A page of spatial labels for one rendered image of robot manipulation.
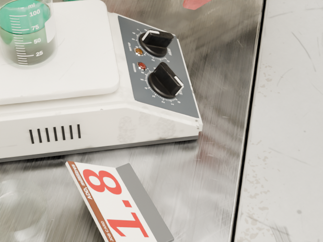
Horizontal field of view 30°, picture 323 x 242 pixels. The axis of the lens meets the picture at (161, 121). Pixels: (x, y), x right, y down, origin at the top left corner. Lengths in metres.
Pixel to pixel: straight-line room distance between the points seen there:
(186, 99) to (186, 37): 0.13
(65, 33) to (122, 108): 0.09
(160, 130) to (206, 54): 0.15
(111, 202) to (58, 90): 0.11
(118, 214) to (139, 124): 0.09
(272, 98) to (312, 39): 0.11
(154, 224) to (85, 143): 0.10
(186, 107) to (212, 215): 0.10
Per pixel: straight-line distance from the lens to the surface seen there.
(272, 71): 0.67
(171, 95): 0.56
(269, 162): 0.59
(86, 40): 0.56
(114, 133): 0.56
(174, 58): 0.62
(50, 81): 0.52
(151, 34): 0.59
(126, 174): 0.56
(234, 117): 0.62
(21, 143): 0.56
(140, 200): 0.55
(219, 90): 0.64
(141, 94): 0.55
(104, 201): 0.51
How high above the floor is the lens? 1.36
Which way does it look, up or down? 50 degrees down
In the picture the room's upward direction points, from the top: 4 degrees clockwise
